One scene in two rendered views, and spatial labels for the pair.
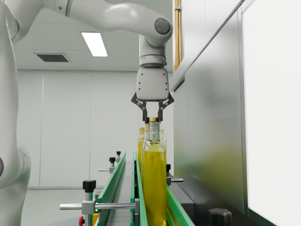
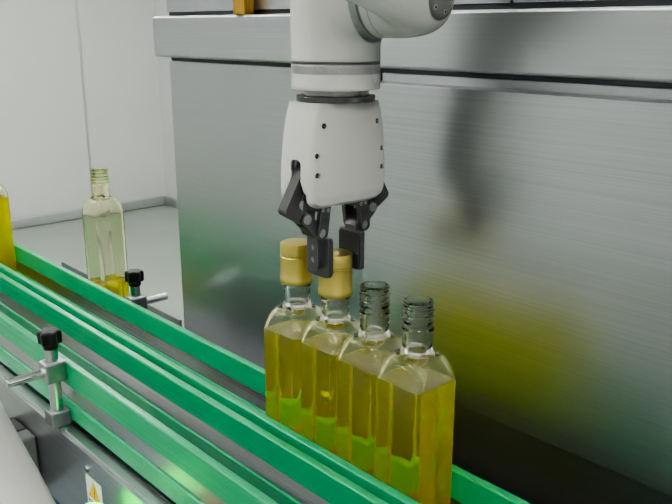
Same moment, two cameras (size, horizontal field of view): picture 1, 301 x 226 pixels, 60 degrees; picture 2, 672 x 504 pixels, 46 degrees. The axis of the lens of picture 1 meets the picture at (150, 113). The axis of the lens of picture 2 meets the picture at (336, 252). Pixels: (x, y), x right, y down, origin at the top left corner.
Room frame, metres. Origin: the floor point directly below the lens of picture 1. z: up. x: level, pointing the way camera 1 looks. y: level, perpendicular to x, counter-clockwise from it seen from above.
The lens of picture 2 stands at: (0.21, 0.47, 1.55)
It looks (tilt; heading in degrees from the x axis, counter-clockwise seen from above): 16 degrees down; 321
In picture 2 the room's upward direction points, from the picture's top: straight up
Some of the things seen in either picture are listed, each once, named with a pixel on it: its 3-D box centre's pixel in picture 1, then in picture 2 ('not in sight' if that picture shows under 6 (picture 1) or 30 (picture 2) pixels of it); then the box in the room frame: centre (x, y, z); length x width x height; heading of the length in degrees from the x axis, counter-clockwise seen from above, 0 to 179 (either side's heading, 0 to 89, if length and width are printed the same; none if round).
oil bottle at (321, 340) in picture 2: not in sight; (335, 410); (0.81, -0.01, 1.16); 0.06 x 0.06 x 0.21; 3
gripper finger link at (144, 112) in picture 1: (141, 112); (310, 244); (0.80, 0.03, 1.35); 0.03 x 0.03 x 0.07; 3
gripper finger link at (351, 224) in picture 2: (163, 112); (360, 233); (0.81, -0.04, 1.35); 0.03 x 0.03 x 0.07; 3
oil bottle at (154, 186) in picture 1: (154, 181); (414, 453); (0.69, -0.01, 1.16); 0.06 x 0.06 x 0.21; 3
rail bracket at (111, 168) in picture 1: (107, 172); (36, 384); (1.17, 0.19, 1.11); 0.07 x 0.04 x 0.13; 94
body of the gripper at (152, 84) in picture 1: (152, 83); (335, 144); (0.81, -0.01, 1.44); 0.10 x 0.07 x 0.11; 93
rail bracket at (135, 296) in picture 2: not in sight; (148, 307); (1.34, -0.05, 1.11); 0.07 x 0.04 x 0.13; 94
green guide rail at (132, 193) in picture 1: (133, 167); (31, 314); (1.48, 0.10, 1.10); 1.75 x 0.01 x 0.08; 4
